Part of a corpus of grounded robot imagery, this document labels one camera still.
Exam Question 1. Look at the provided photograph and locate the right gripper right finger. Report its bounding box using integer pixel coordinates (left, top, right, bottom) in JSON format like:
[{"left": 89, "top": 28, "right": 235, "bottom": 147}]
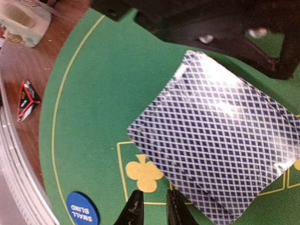
[{"left": 166, "top": 189, "right": 198, "bottom": 225}]

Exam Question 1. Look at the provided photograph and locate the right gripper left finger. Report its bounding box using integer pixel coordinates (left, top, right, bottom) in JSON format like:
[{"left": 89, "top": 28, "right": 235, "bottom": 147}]
[{"left": 114, "top": 190, "right": 144, "bottom": 225}]

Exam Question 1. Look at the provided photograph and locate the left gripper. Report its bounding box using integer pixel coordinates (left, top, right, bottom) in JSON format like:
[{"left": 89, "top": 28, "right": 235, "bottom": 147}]
[{"left": 90, "top": 0, "right": 300, "bottom": 80}]

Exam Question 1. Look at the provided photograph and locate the blue playing card deck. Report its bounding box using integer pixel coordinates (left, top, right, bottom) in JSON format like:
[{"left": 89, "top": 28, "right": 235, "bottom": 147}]
[{"left": 127, "top": 51, "right": 300, "bottom": 225}]

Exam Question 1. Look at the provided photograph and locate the blue small blind button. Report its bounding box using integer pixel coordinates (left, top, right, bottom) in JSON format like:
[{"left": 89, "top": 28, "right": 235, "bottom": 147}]
[{"left": 66, "top": 191, "right": 100, "bottom": 225}]

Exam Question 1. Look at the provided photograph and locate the round green poker mat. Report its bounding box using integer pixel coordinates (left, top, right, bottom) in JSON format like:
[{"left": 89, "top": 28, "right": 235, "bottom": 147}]
[{"left": 39, "top": 9, "right": 300, "bottom": 225}]

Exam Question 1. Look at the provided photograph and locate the red black triangle token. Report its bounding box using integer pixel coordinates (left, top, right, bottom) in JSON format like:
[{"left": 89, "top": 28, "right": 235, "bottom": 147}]
[{"left": 16, "top": 80, "right": 41, "bottom": 122}]

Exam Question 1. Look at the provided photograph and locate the white floral mug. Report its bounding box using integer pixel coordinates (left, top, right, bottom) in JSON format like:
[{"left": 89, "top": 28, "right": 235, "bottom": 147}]
[{"left": 0, "top": 0, "right": 53, "bottom": 48}]

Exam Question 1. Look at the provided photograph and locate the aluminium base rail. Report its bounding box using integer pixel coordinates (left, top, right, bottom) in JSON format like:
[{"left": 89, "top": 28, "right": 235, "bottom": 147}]
[{"left": 0, "top": 80, "right": 59, "bottom": 225}]

